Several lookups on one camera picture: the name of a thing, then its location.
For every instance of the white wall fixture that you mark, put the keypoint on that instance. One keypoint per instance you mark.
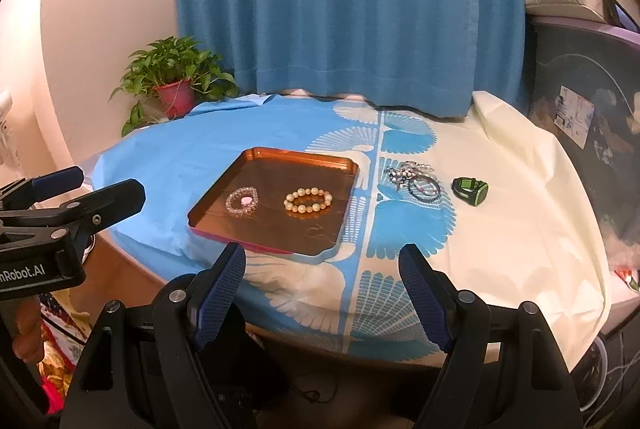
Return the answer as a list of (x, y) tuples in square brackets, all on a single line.
[(7, 129)]

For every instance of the clear storage bin purple lid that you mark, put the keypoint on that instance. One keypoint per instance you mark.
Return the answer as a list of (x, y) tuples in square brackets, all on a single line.
[(575, 69)]

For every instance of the red green printed packet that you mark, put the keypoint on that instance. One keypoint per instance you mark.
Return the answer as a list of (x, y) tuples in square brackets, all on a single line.
[(629, 279)]

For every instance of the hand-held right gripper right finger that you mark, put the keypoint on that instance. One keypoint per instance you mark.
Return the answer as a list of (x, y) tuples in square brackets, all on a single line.
[(425, 294)]

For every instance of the person's left hand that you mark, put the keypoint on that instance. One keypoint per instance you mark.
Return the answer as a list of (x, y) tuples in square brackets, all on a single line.
[(27, 329)]

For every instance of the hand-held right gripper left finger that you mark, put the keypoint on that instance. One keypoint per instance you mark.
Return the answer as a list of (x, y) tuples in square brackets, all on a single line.
[(220, 294)]

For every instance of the colourful printed cloth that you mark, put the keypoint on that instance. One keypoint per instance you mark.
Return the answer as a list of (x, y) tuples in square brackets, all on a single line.
[(55, 359)]

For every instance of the blue and cream printed tablecloth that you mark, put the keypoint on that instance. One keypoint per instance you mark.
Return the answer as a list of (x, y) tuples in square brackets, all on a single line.
[(500, 234)]

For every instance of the white paper label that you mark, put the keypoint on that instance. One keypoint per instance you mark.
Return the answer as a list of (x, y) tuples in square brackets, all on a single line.
[(575, 116)]

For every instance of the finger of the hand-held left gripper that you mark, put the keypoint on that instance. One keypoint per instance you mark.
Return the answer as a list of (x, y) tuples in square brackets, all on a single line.
[(105, 204), (50, 183)]

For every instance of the potted green plant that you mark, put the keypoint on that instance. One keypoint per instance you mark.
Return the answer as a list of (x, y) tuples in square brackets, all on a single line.
[(170, 59)]

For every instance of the pearl hair clip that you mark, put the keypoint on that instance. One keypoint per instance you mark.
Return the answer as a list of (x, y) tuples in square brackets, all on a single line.
[(422, 166)]

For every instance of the copper rectangular tray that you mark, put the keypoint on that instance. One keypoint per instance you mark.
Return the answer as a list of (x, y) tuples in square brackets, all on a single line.
[(280, 229)]

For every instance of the blue curtain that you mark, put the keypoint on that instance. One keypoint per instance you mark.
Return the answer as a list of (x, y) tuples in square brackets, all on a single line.
[(325, 9)]

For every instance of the green and black watch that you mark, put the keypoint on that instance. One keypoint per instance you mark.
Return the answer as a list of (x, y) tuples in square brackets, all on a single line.
[(472, 189)]

